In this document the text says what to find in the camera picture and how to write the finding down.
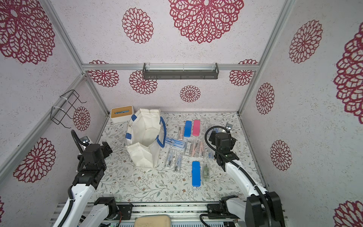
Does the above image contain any clear case with pink pens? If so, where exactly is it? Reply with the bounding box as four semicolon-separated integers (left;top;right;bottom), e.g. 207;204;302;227
191;140;205;159

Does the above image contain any pink plastic pencil case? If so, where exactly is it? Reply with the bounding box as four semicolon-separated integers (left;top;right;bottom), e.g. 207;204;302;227
192;120;200;137

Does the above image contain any clear box with barcode label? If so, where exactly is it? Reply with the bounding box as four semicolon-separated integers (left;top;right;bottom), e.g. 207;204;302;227
185;141;193;156

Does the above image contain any blue plastic box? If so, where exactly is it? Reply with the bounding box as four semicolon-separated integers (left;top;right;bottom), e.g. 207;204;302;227
184;121;192;138

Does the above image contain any clear case with green item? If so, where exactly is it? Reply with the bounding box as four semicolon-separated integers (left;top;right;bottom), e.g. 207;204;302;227
201;162;210;182

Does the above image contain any small clear case pink item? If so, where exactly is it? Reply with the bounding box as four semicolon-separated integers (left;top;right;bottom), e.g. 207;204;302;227
178;126;184;141

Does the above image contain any clear case with blue pens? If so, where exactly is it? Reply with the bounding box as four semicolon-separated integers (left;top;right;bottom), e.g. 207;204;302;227
165;137;186;149

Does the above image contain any long blue pencil case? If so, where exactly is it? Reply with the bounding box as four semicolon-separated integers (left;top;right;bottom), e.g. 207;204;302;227
192;161;201;187

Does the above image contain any white canvas cartoon tote bag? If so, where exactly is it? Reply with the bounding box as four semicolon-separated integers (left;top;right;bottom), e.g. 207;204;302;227
125;108;167;168

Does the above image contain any clear case with metal compass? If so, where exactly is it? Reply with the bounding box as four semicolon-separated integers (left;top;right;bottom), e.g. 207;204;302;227
173;153;183;173

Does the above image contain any clear case with grey compass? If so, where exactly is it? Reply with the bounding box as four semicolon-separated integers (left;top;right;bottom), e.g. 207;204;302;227
164;148;175;169

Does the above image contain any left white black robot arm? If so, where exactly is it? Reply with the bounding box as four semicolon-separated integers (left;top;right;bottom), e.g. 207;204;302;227
54;130;120;227

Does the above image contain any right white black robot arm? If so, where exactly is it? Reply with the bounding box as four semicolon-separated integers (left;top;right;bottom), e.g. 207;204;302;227
199;126;286;227

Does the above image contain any white wooden-top tissue box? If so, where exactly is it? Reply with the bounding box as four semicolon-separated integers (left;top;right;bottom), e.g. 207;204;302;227
111;106;134;124

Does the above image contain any floral table mat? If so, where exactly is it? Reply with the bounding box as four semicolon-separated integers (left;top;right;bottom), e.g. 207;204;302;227
91;113;261;202

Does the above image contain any beige cushioned pad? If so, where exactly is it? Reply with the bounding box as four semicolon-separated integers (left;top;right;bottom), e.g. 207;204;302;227
134;215;172;227

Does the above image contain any black wire wall rack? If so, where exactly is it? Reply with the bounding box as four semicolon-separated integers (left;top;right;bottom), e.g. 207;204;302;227
49;89;86;129

